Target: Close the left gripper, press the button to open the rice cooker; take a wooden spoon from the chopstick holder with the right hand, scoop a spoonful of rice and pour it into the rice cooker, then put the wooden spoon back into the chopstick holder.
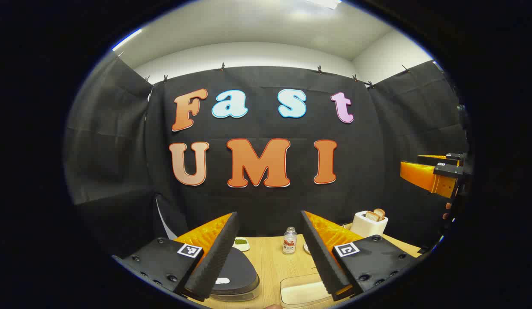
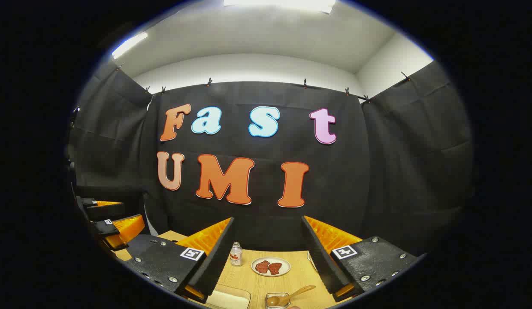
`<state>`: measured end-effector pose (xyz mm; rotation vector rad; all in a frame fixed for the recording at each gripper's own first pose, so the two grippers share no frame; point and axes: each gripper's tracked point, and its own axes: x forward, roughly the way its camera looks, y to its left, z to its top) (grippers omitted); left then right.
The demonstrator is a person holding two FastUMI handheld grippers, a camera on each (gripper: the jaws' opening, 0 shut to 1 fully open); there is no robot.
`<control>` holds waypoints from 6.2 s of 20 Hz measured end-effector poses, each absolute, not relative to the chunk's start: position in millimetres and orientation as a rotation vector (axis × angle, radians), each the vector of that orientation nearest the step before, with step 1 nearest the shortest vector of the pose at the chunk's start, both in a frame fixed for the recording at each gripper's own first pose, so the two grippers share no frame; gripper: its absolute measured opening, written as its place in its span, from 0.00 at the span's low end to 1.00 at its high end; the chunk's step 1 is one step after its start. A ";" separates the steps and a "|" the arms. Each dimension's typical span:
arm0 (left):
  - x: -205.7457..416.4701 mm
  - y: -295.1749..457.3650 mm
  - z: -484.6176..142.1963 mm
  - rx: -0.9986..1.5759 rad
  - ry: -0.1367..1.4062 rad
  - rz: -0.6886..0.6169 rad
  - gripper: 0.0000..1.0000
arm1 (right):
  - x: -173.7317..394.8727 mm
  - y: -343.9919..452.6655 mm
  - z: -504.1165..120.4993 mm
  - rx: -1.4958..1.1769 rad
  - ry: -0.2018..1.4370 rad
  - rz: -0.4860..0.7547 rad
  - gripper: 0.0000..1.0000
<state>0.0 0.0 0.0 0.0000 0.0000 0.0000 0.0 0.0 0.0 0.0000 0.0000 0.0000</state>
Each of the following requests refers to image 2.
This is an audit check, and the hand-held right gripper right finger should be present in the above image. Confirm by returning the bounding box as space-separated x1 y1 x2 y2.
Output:
301 215 427 303

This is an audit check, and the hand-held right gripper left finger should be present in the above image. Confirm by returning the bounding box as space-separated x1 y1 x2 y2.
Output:
124 217 239 303

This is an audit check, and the wooden spoon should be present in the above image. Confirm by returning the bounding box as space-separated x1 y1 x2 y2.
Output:
266 285 317 307

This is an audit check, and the glass chopstick holder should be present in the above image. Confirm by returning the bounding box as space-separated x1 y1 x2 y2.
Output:
265 293 291 309

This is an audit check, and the clear glass rice dish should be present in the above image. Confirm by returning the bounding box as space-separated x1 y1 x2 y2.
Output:
205 283 251 309

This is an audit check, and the white round plate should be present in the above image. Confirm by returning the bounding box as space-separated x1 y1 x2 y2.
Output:
251 257 291 277

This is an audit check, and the long ceiling light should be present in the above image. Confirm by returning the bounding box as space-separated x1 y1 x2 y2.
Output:
223 0 336 13

